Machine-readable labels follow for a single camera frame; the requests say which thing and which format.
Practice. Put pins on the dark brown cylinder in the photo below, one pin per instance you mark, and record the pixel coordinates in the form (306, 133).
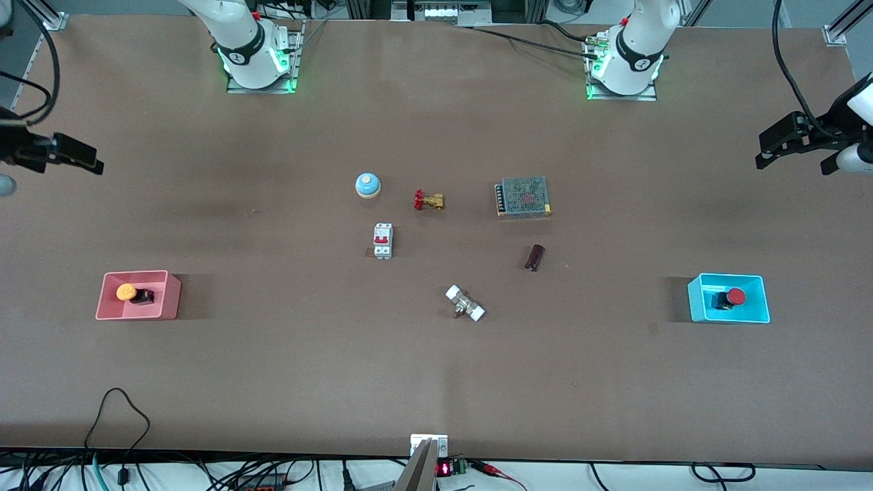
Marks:
(535, 257)

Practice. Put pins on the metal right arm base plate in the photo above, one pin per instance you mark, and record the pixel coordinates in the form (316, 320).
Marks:
(293, 61)

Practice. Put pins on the metal mesh power supply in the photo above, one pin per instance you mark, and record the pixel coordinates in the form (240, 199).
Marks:
(524, 196)

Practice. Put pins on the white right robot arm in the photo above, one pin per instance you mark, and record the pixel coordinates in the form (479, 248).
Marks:
(249, 48)

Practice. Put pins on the blue plastic bin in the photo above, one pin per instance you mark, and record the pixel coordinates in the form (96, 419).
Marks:
(702, 303)

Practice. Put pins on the red clip lead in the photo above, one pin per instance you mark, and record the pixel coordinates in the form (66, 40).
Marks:
(501, 472)

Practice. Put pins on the grey camera mount bar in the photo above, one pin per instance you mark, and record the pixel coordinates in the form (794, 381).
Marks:
(419, 470)

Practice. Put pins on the white red circuit breaker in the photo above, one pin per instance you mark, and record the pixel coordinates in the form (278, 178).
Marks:
(382, 241)

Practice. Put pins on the metal fitting white caps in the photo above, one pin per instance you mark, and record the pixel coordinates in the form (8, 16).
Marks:
(465, 303)

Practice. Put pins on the pink plastic bin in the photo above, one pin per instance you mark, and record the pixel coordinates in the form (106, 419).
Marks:
(157, 303)

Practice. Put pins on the white mount bracket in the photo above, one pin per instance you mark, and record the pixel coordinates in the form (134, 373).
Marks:
(442, 444)

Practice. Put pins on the red digit display module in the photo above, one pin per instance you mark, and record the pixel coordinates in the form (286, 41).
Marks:
(445, 468)

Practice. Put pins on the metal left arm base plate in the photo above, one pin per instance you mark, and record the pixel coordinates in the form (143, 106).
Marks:
(593, 92)

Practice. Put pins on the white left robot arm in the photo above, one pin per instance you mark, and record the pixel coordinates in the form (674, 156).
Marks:
(631, 54)

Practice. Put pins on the yellow mushroom push button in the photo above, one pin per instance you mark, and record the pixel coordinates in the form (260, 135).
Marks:
(129, 293)

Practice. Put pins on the red mushroom push button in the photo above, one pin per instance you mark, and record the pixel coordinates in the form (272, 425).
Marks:
(732, 297)

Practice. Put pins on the blue round call bell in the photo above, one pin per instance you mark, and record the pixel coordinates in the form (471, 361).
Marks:
(367, 185)

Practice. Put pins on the grey metal equipment box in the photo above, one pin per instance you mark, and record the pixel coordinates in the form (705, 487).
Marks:
(440, 11)

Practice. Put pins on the aluminium frame corner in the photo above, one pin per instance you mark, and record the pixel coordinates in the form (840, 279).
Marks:
(48, 15)
(842, 27)

